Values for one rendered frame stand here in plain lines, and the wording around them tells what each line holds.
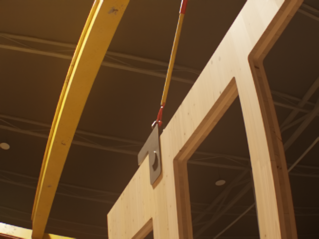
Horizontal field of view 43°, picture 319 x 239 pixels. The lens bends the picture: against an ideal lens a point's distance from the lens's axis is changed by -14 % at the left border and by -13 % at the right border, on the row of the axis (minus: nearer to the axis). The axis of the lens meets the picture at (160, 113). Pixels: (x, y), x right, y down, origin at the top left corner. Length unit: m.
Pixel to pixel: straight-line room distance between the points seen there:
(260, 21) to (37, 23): 10.68
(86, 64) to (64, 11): 5.62
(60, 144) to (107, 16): 3.00
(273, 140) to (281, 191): 0.24
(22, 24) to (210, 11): 5.32
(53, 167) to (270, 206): 7.32
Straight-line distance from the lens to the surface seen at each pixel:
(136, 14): 12.17
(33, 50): 12.37
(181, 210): 2.57
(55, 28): 12.49
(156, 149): 2.99
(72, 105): 7.26
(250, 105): 1.98
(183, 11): 3.20
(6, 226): 12.44
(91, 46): 6.34
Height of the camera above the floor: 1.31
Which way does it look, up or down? 39 degrees up
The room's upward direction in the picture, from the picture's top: 5 degrees counter-clockwise
